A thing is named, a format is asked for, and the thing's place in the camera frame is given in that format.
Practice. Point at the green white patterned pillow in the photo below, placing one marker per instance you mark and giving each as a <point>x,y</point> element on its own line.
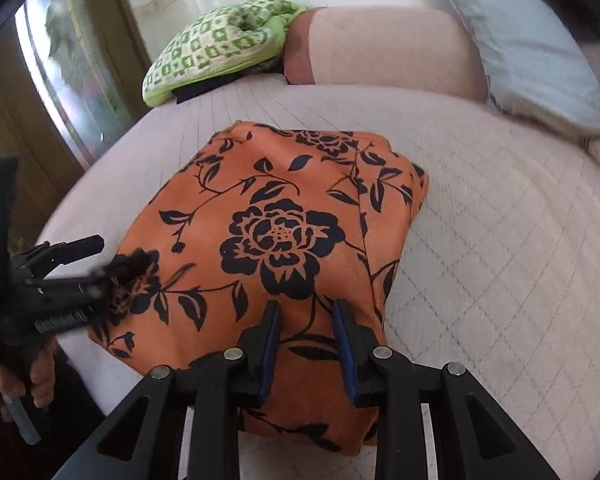
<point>210,50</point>

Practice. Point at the light blue pillow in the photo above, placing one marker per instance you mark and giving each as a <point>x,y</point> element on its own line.
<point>530,45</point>

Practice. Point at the pink quilted bolster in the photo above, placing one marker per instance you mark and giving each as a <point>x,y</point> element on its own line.
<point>385,45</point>

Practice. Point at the orange black floral blouse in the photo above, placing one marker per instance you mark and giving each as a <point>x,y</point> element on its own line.
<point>285,240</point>

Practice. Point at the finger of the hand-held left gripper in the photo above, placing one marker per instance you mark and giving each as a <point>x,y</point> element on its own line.
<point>77,249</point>
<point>125,267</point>

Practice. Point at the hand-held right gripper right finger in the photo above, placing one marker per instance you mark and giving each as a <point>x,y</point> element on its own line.
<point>345,350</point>

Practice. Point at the wooden door with stained glass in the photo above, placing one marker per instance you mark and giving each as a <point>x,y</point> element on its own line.
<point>40,95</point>

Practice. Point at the person's left hand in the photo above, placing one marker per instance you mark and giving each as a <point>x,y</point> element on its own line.
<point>42,370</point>

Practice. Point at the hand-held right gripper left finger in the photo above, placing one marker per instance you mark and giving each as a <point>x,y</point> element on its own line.
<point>269,350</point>

